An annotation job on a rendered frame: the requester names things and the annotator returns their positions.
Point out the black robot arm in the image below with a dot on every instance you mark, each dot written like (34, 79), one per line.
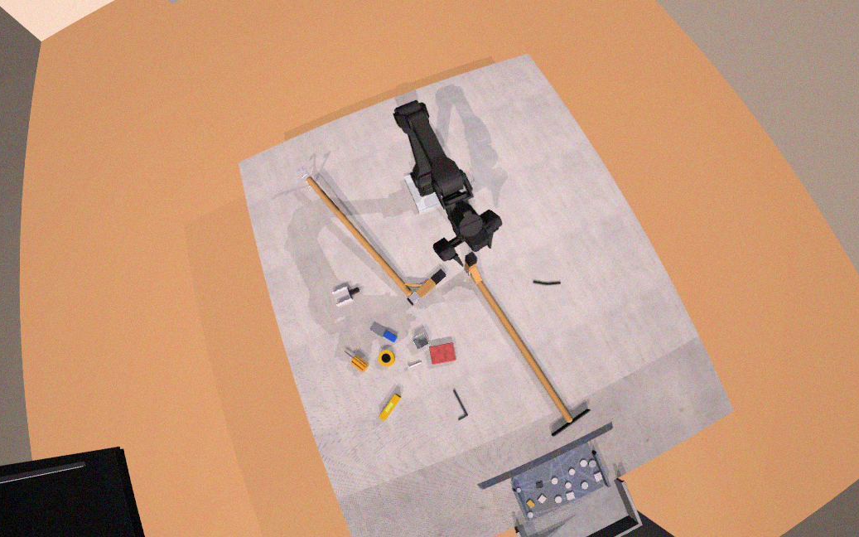
(434, 172)

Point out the red rectangular block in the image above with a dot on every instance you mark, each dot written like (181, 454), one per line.
(442, 353)

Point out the long tan scraper with grey crossbar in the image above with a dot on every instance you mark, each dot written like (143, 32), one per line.
(412, 297)

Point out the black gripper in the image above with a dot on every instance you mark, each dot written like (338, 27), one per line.
(445, 249)

